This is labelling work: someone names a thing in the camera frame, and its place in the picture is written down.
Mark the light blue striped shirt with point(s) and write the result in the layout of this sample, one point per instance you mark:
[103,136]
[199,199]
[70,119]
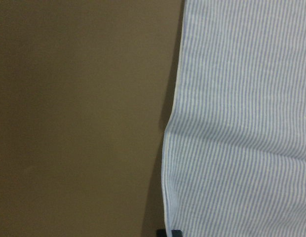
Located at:
[234,149]

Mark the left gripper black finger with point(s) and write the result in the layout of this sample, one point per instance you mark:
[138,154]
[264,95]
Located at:
[177,233]

